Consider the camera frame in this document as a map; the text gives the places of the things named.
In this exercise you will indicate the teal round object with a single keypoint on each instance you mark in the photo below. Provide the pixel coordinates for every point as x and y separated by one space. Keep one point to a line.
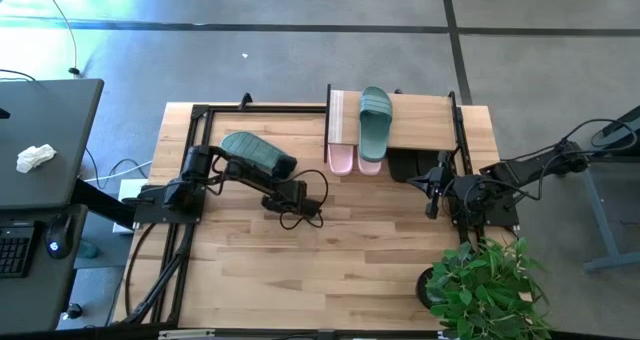
89 250

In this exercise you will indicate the black crossbar with silver label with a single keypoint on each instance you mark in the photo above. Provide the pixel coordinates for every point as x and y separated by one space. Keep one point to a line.
300 336

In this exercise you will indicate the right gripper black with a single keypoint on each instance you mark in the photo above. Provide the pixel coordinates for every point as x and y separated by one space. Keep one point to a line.
446 187

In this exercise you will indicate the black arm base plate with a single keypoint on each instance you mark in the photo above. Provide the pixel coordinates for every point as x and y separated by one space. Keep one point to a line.
150 212
505 215

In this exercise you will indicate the black computer mouse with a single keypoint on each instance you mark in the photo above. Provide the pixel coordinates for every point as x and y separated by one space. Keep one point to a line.
58 240

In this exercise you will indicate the green leafy plant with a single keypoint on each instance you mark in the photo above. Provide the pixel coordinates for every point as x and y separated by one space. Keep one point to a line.
480 290

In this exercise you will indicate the white power strip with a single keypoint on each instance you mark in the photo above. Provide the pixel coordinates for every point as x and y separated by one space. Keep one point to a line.
131 187

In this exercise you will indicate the blue-grey table frame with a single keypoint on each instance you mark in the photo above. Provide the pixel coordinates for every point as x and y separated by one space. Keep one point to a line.
612 263

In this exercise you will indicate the pink slide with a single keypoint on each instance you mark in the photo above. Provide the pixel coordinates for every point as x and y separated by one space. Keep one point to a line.
369 168
341 162

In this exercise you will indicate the black metal bar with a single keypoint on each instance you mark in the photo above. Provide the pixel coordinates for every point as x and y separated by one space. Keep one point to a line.
100 202

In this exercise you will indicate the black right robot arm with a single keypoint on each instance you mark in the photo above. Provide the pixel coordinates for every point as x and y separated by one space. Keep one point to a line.
530 167

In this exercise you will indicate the green slide sole up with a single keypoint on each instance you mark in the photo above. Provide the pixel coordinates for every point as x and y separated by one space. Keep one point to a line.
250 150

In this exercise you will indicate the black aluminium frame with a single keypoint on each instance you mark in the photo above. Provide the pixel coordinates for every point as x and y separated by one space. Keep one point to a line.
270 109

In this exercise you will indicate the dark grey keyboard desk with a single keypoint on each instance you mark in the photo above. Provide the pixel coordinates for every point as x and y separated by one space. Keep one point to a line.
45 290

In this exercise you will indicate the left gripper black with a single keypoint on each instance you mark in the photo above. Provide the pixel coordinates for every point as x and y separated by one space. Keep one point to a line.
292 200

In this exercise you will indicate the black keyboard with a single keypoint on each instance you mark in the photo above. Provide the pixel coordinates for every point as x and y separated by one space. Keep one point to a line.
12 252

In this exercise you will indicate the black round knob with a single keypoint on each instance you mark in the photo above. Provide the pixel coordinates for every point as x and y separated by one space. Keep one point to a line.
74 311

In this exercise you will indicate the small black desk object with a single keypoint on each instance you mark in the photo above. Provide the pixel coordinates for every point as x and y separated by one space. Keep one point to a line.
4 113

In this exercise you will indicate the wooden shelf with black frame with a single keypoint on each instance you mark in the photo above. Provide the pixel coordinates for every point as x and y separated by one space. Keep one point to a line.
425 120

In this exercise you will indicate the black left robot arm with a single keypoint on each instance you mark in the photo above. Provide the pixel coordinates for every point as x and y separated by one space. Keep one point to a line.
195 162

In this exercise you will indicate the black plant pot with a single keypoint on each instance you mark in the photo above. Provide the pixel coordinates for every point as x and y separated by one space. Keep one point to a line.
422 287

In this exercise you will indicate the crumpled white tissue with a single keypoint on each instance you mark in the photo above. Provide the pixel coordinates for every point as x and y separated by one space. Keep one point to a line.
35 156

